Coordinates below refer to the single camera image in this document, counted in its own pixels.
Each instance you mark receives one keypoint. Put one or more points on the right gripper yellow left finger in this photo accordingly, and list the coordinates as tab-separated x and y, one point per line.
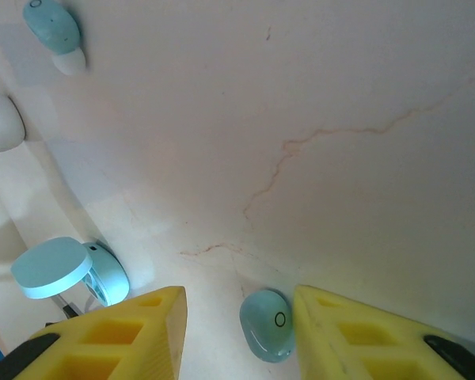
103	340

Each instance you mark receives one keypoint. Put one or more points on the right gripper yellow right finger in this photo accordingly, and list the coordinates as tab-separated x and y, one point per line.
380	348

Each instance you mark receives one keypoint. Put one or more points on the blue earbud charging case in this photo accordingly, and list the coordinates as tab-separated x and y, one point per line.
51	269

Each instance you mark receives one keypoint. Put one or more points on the white earbud charging case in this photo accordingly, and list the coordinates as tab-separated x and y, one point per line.
2	122

